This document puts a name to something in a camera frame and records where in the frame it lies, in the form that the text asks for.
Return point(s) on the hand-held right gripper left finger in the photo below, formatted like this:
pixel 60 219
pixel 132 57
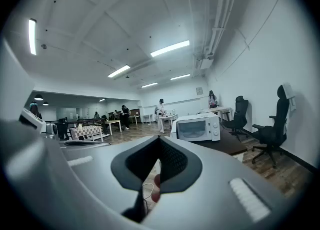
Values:
pixel 100 169

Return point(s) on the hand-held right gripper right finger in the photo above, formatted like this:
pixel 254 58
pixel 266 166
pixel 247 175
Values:
pixel 212 186

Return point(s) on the white microwave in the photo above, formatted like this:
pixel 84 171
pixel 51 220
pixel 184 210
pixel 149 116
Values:
pixel 212 126

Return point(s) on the white microwave door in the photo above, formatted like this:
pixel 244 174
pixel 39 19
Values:
pixel 174 129

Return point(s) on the table with checked cloth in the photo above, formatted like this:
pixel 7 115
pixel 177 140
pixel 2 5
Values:
pixel 86 130

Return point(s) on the dark brown table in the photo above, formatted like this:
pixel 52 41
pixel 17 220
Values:
pixel 227 144

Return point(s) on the black mesh office chair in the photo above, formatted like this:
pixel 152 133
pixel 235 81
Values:
pixel 237 121

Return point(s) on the white table with wooden top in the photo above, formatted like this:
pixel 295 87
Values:
pixel 217 110

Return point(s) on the white appliance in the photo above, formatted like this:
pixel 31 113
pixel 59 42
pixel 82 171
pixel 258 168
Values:
pixel 37 123

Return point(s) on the white work table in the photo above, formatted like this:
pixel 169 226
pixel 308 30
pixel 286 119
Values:
pixel 170 118

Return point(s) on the black office chair with headrest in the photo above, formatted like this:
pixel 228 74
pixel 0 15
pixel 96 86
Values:
pixel 275 131

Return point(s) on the black pendant lamp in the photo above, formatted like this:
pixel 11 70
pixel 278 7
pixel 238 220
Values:
pixel 38 97
pixel 45 103

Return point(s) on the ceiling tube light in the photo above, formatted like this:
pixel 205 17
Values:
pixel 119 71
pixel 149 85
pixel 32 37
pixel 180 76
pixel 170 48

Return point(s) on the white cloth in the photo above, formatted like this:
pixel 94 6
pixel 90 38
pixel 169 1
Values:
pixel 290 96

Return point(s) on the white ceiling pipes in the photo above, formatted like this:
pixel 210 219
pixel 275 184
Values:
pixel 220 12

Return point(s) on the grey wall panel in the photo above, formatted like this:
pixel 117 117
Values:
pixel 199 90

